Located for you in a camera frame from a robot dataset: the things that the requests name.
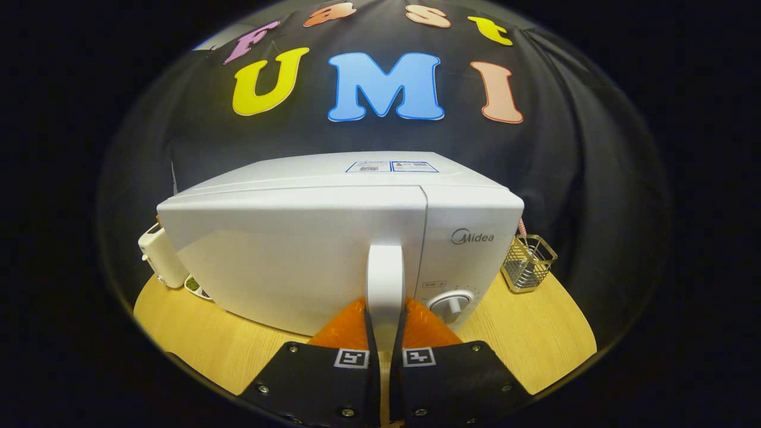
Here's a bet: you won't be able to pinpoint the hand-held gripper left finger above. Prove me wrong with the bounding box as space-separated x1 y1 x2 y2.
238 296 381 428

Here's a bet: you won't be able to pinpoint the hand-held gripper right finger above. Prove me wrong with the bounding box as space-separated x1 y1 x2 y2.
389 297 533 428

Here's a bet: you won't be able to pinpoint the white microwave door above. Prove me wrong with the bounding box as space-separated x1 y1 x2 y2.
156 185 429 351

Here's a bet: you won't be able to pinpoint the white microwave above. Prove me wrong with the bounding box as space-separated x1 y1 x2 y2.
156 151 525 351

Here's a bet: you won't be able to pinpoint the white divided snack dish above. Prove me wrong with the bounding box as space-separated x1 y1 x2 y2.
183 273 213 301

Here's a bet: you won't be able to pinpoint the cream toaster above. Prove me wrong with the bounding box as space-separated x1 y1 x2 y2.
138 221 190 289

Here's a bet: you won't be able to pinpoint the black backdrop cloth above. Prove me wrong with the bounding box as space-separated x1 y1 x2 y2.
98 0 672 351

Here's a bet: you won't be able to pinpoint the wire utensil holder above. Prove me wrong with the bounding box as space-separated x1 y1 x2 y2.
501 234 558 294

